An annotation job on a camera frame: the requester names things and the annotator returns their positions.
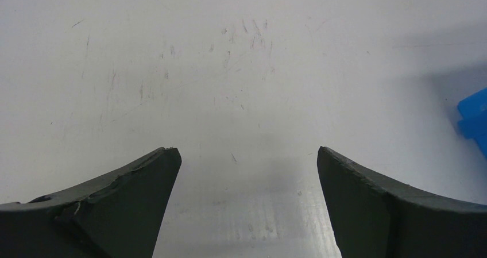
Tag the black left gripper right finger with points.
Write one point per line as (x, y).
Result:
(373, 215)

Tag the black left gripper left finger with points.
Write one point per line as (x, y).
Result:
(118, 214)

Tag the blue plastic bin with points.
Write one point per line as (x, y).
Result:
(472, 125)

